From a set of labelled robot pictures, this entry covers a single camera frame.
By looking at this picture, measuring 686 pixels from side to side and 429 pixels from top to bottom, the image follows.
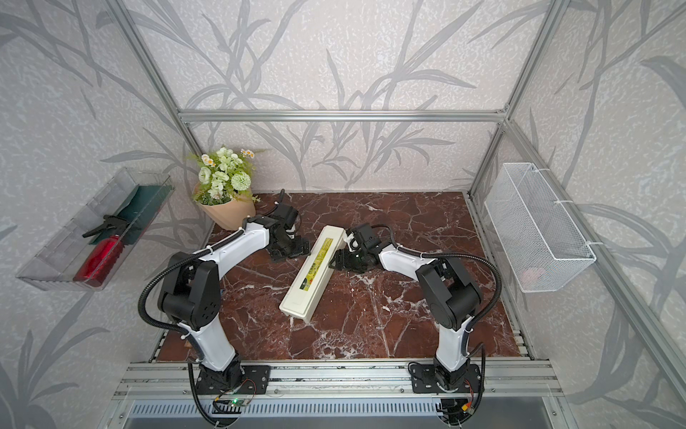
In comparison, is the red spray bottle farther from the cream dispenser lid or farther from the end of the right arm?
the end of the right arm

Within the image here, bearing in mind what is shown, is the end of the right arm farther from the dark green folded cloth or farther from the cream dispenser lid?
the dark green folded cloth

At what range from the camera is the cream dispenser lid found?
2.66 feet

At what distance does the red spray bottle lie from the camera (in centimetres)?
56

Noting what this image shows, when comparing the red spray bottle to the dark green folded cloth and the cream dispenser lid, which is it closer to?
the dark green folded cloth

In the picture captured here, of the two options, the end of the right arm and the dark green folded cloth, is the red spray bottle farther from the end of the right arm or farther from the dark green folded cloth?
the end of the right arm

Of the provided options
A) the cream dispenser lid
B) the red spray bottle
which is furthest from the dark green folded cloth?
the cream dispenser lid

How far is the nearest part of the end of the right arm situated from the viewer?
72cm

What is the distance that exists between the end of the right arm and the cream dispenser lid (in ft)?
0.13

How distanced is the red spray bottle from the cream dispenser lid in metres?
0.43

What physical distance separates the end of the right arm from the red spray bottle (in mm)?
547
